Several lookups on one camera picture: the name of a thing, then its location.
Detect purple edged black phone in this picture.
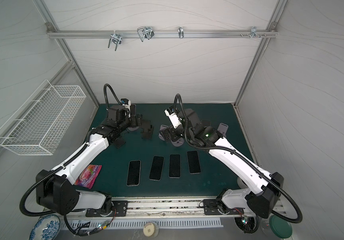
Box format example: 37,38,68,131
187,151,201,174

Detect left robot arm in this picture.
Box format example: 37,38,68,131
35,99,142,216

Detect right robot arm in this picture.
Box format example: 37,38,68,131
160,107,284,219

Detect grey round phone stand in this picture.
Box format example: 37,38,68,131
218,123,229,136

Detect purple snack packet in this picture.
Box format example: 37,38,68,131
74,165,102,190

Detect metal u-bolt clamp left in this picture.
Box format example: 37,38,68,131
108,33,122,51

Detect metal u-bolt clamp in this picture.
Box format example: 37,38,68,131
137,26,155,42
108,33,122,51

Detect white tape roll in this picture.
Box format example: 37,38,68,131
237,177,248,189

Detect metal u-bolt clamp middle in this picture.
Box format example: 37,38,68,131
137,26,155,42

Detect small round beige container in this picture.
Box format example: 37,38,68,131
143,222,159,238

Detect metal clamp small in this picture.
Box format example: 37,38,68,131
178,27,184,39

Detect aluminium top crossbar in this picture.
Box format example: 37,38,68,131
47,29,279,40

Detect blue white ceramic plate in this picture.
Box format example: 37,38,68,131
29,215,61,240

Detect green lid clear jar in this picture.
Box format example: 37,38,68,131
260,215,293,239

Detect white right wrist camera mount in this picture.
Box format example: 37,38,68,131
165,106,182,129

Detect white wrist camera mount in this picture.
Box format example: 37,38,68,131
165,106,182,129
121,99,132,116

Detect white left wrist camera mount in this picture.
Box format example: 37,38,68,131
121,99,132,116

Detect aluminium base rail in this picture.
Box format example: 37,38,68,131
112,196,240,219

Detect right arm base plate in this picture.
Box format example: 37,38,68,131
199,199,244,216

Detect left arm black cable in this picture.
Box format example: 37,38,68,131
19,83,123,237

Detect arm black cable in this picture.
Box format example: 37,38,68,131
19,83,123,237
173,93,303,234

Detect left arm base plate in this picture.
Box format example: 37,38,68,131
86,200,128,218

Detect white wire basket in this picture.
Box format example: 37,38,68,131
0,80,86,156

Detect white vented cable duct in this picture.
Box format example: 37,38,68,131
69,218,224,230

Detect metal bracket right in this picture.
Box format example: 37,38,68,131
240,26,266,39

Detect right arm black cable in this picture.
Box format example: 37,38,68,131
173,93,303,234

